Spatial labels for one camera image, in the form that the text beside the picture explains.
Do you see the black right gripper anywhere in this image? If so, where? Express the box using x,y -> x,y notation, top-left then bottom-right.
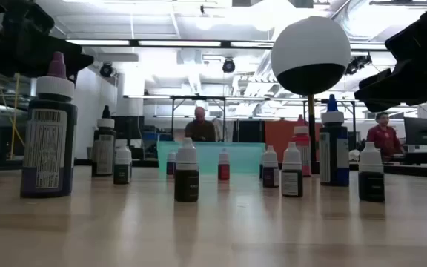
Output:
354,0 -> 427,113

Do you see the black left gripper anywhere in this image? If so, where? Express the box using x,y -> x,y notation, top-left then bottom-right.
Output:
0,0 -> 95,83

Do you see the large blue coloring bottle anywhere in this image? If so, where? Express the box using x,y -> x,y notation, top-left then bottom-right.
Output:
319,93 -> 350,188

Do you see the large purple-tipped coloring bottle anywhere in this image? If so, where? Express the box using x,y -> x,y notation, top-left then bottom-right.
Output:
19,51 -> 78,199

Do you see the large black-tipped coloring bottle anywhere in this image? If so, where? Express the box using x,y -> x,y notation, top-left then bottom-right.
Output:
91,105 -> 117,177

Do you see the large red coloring bottle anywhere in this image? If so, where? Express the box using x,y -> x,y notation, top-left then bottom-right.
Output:
291,114 -> 313,177

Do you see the small green dropper bottle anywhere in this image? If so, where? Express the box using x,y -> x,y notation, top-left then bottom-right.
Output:
113,143 -> 133,185

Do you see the small red-orange dropper bottle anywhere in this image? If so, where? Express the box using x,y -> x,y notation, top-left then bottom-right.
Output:
217,148 -> 231,182

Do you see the person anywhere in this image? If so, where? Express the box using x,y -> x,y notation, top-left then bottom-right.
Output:
184,106 -> 217,142
365,111 -> 406,162

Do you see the black computer monitor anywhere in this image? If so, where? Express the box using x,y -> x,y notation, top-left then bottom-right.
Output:
403,116 -> 427,146

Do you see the black office desk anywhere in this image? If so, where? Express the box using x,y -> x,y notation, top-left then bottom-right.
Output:
383,151 -> 427,168

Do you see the white globe table lamp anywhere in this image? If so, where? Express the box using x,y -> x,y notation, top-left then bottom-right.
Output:
271,16 -> 352,175

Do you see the black cabinet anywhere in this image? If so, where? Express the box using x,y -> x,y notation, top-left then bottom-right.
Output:
231,119 -> 266,144
111,115 -> 144,160

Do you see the long ceiling light bar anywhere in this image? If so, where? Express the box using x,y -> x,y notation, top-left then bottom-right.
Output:
64,38 -> 388,49

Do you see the orange partition panel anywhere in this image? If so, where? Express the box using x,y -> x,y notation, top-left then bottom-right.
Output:
264,119 -> 322,164

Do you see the teal translucent plastic bin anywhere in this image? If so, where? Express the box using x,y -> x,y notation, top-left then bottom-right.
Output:
156,140 -> 267,175

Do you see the yellow hanging cable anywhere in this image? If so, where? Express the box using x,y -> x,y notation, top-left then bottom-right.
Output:
0,73 -> 26,161

